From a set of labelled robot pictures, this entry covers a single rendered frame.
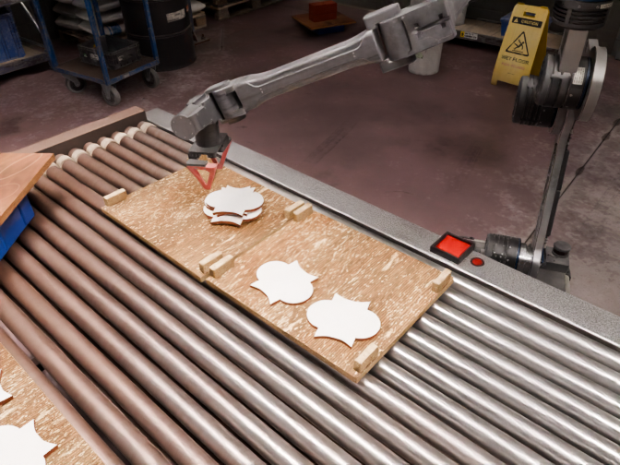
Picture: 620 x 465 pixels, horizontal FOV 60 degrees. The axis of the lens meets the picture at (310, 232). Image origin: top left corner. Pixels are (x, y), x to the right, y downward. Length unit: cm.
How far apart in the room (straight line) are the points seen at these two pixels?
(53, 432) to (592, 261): 251
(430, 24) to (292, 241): 56
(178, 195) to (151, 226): 14
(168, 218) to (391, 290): 59
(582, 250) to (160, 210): 219
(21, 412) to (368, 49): 89
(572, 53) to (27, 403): 148
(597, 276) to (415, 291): 181
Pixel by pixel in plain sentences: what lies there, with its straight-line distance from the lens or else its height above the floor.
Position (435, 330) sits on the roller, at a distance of 111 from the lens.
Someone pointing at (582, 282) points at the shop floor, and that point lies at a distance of 282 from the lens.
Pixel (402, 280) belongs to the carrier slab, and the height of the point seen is 94.
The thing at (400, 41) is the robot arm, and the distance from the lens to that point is 107.
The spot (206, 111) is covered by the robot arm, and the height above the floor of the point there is 124.
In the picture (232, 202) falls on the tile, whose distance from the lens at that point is 136.
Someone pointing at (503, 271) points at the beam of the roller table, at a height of 92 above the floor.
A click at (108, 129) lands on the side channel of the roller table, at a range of 191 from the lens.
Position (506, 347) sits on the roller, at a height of 92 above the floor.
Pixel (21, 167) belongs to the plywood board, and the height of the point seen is 104.
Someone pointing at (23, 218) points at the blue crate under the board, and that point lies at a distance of 151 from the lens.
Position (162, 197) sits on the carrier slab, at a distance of 148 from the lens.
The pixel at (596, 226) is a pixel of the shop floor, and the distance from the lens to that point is 323.
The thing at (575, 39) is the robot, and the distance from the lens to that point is 163.
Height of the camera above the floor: 172
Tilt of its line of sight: 37 degrees down
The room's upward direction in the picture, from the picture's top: 1 degrees counter-clockwise
